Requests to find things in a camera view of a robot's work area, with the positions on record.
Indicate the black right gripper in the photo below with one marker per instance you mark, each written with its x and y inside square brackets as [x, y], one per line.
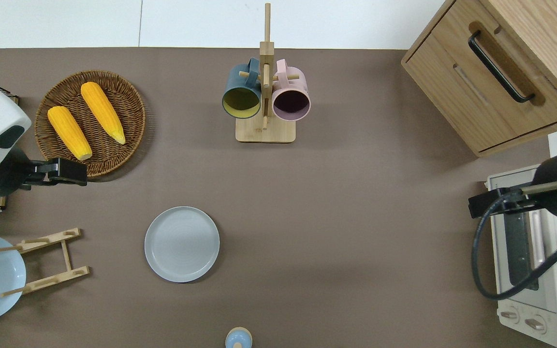
[556, 203]

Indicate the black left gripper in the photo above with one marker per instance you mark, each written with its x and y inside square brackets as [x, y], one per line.
[10, 174]

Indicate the gray plate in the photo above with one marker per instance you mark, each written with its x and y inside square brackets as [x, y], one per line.
[182, 244]

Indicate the wooden plate rack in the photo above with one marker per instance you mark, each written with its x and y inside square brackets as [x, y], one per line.
[66, 253]

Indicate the short yellow corn cob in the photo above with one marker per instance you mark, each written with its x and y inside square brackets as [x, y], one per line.
[68, 131]

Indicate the long yellow corn cob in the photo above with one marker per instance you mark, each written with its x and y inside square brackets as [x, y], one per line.
[102, 111]

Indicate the brown wicker basket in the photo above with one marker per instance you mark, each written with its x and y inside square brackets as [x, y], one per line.
[114, 96]

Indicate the brown table cover sheet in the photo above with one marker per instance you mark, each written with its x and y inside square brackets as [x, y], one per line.
[356, 241]

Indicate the wooden drawer cabinet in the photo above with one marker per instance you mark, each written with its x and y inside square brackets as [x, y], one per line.
[549, 29]

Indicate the teal mug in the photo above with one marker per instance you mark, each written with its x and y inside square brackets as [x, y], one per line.
[240, 82]

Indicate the wooden mug tree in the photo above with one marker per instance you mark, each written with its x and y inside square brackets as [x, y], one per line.
[265, 133]

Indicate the pink mug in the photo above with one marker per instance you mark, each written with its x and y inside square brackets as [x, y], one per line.
[290, 82]

